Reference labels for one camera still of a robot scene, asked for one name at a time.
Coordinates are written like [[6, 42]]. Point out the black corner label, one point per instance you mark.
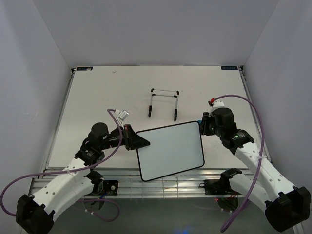
[[229, 68], [84, 68]]

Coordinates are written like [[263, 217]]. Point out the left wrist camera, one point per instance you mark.
[[121, 115]]

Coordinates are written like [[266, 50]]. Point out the aluminium rail frame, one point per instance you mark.
[[155, 96]]

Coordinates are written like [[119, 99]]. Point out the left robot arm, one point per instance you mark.
[[37, 213]]

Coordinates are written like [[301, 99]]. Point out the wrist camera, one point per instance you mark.
[[216, 103], [121, 115]]

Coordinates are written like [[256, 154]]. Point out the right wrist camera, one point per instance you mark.
[[216, 103]]

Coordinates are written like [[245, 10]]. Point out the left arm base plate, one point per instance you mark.
[[105, 188]]

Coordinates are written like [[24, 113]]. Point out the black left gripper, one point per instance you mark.
[[132, 141]]

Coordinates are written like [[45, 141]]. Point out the small black-framed whiteboard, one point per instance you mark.
[[173, 149]]

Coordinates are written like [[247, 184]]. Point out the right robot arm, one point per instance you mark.
[[284, 204]]

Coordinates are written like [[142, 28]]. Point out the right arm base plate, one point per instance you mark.
[[214, 187]]

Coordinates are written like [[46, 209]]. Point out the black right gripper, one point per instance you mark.
[[205, 119]]

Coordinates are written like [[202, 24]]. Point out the right black corner label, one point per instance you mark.
[[229, 68]]

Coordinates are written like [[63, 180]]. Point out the left black corner label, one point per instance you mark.
[[84, 68]]

